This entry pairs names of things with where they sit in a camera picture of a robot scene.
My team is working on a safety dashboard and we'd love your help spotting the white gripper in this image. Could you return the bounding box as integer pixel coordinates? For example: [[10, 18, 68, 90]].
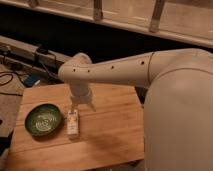
[[69, 84, 96, 112]]

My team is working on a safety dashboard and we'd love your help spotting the small white bottle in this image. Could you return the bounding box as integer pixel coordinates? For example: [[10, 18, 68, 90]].
[[67, 110, 79, 138]]

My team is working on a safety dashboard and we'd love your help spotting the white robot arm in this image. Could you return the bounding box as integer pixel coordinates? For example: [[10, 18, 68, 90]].
[[58, 48, 213, 171]]

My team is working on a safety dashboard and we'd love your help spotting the green ceramic bowl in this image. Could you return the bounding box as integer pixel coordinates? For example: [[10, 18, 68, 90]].
[[24, 103, 62, 137]]

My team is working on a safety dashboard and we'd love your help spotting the blue box on floor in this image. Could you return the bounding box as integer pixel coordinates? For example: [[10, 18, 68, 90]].
[[23, 75, 40, 87]]

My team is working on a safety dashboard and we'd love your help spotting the black power adapter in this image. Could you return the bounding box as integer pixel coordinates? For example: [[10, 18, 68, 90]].
[[35, 46, 49, 55]]

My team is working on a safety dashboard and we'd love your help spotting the black cable on floor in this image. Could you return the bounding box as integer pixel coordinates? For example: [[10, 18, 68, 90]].
[[0, 71, 24, 97]]

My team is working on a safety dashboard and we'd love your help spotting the metal bracket left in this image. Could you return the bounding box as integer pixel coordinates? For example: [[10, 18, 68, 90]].
[[93, 0, 103, 21]]

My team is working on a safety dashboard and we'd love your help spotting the metal bracket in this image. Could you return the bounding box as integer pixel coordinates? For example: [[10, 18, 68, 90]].
[[93, 0, 103, 21], [149, 0, 166, 33]]

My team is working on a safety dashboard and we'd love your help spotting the metal bracket right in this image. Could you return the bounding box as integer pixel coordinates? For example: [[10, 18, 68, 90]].
[[149, 0, 166, 33]]

